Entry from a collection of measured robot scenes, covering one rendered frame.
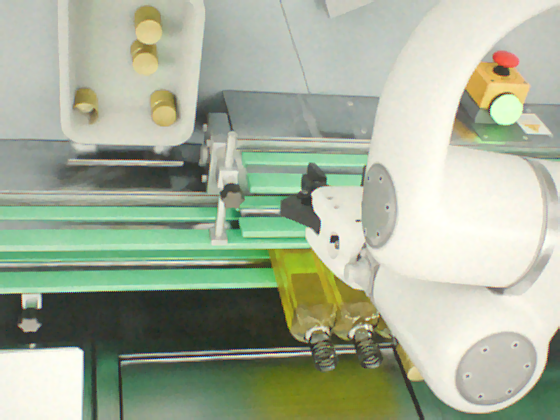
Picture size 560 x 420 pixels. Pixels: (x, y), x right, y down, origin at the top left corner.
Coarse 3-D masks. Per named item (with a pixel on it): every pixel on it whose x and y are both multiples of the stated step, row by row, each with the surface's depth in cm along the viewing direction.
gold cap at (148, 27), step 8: (144, 8) 95; (152, 8) 95; (136, 16) 94; (144, 16) 93; (152, 16) 93; (160, 16) 96; (136, 24) 93; (144, 24) 92; (152, 24) 93; (160, 24) 93; (136, 32) 93; (144, 32) 93; (152, 32) 93; (160, 32) 93; (144, 40) 94; (152, 40) 94
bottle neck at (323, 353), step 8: (320, 328) 92; (312, 336) 92; (320, 336) 91; (328, 336) 92; (312, 344) 91; (320, 344) 90; (328, 344) 90; (312, 352) 91; (320, 352) 89; (328, 352) 89; (320, 360) 89; (328, 360) 91; (336, 360) 89; (320, 368) 90; (328, 368) 90
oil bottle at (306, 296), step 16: (272, 256) 105; (288, 256) 100; (304, 256) 100; (288, 272) 98; (304, 272) 98; (320, 272) 98; (288, 288) 96; (304, 288) 96; (320, 288) 96; (288, 304) 96; (304, 304) 93; (320, 304) 94; (288, 320) 97; (304, 320) 92; (320, 320) 92; (304, 336) 93
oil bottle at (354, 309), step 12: (324, 264) 101; (336, 276) 98; (336, 288) 97; (348, 288) 97; (336, 300) 96; (348, 300) 95; (360, 300) 95; (348, 312) 94; (360, 312) 94; (372, 312) 94; (336, 324) 96; (348, 324) 94; (360, 324) 94; (372, 324) 95; (348, 336) 95
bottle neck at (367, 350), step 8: (360, 328) 93; (368, 328) 94; (352, 336) 94; (360, 336) 93; (368, 336) 92; (360, 344) 92; (368, 344) 91; (376, 344) 92; (360, 352) 91; (368, 352) 91; (376, 352) 91; (360, 360) 91; (368, 360) 92; (376, 360) 92; (368, 368) 92
